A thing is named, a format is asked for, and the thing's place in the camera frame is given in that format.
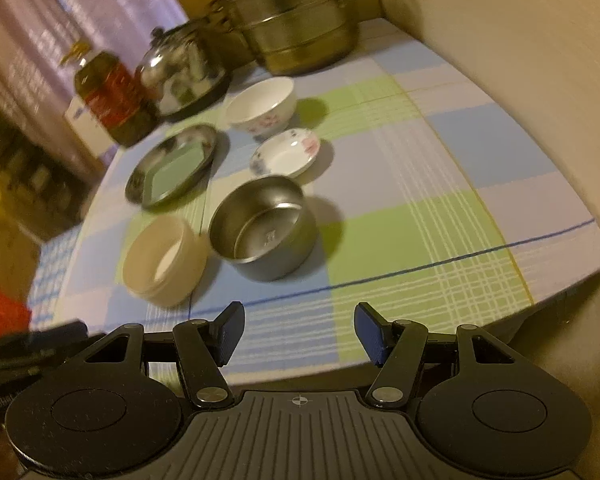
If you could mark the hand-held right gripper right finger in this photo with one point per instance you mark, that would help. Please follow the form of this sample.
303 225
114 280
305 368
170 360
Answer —
370 328

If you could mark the red plastic crate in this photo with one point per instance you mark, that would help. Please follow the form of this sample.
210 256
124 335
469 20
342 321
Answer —
2 312

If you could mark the sheer curtain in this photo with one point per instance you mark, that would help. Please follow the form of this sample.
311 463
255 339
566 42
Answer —
20 35

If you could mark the small white floral dish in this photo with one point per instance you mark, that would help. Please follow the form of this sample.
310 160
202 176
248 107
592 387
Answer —
285 152

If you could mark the checked tablecloth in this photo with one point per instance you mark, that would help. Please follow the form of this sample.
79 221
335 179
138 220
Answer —
405 185

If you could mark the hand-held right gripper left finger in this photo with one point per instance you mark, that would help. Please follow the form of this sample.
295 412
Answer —
228 331

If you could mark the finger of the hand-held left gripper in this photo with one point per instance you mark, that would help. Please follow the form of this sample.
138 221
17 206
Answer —
62 334

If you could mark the steel steamer pot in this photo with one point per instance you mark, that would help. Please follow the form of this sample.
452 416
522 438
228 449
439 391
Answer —
300 25

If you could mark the blue grid cloth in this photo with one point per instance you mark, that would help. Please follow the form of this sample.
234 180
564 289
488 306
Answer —
50 280

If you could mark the steel bowl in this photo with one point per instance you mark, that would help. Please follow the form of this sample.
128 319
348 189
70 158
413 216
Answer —
265 232

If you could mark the dark metal rack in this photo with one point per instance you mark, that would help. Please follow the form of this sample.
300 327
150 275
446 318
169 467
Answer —
25 170

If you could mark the steel kettle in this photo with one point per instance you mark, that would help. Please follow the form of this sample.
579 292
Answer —
175 70

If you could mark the white floral bowl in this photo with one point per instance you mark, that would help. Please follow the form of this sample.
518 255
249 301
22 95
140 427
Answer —
260 105

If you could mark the cream plastic bowl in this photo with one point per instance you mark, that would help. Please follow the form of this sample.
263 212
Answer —
155 260

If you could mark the cooking oil bottle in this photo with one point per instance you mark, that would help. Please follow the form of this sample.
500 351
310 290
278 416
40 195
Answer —
110 95

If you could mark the steel plate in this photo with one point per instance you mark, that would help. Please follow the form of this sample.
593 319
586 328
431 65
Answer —
182 135

